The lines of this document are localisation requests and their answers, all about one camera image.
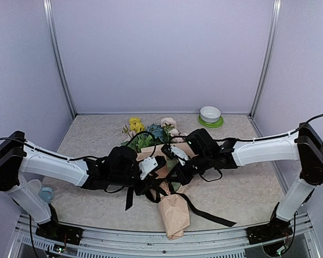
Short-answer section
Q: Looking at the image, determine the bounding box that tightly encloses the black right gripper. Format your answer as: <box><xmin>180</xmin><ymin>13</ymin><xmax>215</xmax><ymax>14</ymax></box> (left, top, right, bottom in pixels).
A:
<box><xmin>166</xmin><ymin>152</ymin><xmax>212</xmax><ymax>186</ymax></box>

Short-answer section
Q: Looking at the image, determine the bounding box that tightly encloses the pink rose stem bunch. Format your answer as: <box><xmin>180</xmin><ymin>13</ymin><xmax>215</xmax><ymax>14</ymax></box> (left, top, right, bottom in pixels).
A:
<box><xmin>168</xmin><ymin>128</ymin><xmax>188</xmax><ymax>143</ymax></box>

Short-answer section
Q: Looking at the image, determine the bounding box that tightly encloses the black printed ribbon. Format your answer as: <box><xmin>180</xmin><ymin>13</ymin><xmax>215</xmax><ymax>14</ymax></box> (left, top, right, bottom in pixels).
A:
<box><xmin>123</xmin><ymin>180</ymin><xmax>237</xmax><ymax>228</ymax></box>

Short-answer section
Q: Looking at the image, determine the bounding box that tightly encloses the yellow fake flower stem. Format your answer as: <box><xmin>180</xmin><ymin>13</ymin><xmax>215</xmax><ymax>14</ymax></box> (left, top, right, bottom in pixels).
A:
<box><xmin>121</xmin><ymin>116</ymin><xmax>157</xmax><ymax>151</ymax></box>

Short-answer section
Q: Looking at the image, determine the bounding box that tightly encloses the blue fake flower stem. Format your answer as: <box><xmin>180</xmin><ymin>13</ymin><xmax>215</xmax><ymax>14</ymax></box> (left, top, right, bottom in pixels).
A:
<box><xmin>147</xmin><ymin>124</ymin><xmax>165</xmax><ymax>142</ymax></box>

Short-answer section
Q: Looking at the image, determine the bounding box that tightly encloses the green pink wrapping paper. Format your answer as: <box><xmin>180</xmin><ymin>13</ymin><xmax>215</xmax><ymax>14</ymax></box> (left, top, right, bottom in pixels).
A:
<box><xmin>138</xmin><ymin>143</ymin><xmax>195</xmax><ymax>240</ymax></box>

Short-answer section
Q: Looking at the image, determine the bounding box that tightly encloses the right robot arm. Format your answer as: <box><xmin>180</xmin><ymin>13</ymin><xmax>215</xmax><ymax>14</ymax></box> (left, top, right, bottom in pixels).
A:
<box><xmin>172</xmin><ymin>122</ymin><xmax>323</xmax><ymax>239</ymax></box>

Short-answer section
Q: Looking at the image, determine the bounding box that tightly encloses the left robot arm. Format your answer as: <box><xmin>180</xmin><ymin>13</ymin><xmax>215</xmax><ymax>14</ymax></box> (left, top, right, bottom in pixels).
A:
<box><xmin>0</xmin><ymin>131</ymin><xmax>166</xmax><ymax>239</ymax></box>

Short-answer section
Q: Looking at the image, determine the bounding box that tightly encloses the green plate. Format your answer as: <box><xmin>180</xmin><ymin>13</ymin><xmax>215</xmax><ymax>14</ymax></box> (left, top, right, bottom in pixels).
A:
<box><xmin>198</xmin><ymin>115</ymin><xmax>224</xmax><ymax>128</ymax></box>

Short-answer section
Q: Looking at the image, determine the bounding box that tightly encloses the white ceramic bowl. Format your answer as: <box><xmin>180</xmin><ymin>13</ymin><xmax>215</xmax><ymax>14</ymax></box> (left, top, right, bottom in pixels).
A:
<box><xmin>200</xmin><ymin>106</ymin><xmax>221</xmax><ymax>123</ymax></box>

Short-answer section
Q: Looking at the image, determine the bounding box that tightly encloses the white paper cup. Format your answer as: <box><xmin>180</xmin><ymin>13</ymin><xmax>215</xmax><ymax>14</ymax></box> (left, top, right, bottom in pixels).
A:
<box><xmin>29</xmin><ymin>179</ymin><xmax>42</xmax><ymax>194</ymax></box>

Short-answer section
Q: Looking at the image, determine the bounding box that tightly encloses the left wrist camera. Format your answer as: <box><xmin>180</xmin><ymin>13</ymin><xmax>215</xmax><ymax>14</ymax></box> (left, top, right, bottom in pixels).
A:
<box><xmin>139</xmin><ymin>155</ymin><xmax>166</xmax><ymax>180</ymax></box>

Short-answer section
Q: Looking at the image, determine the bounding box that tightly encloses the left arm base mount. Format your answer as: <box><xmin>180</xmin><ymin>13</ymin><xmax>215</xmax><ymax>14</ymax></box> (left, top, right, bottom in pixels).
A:
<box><xmin>36</xmin><ymin>221</ymin><xmax>83</xmax><ymax>246</ymax></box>

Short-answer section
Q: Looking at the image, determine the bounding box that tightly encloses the aluminium frame post right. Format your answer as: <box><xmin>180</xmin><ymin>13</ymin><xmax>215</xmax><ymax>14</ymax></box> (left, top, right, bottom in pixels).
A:
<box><xmin>249</xmin><ymin>0</ymin><xmax>282</xmax><ymax>120</ymax></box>

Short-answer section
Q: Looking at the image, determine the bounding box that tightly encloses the aluminium frame post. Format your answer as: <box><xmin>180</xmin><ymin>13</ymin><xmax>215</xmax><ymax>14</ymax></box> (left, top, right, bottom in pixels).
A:
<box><xmin>43</xmin><ymin>0</ymin><xmax>77</xmax><ymax>120</ymax></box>
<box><xmin>249</xmin><ymin>0</ymin><xmax>282</xmax><ymax>120</ymax></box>

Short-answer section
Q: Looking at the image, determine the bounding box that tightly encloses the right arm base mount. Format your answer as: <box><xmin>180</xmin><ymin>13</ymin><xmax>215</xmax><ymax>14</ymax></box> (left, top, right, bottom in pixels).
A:
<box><xmin>246</xmin><ymin>220</ymin><xmax>293</xmax><ymax>245</ymax></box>

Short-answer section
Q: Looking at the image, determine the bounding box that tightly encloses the aluminium front rail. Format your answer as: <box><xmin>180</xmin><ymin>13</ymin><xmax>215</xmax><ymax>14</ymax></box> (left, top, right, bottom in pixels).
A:
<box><xmin>4</xmin><ymin>213</ymin><xmax>323</xmax><ymax>257</ymax></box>

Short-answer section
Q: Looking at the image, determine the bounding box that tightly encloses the aluminium frame post left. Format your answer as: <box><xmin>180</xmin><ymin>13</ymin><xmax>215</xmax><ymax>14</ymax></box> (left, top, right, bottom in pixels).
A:
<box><xmin>43</xmin><ymin>0</ymin><xmax>77</xmax><ymax>120</ymax></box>

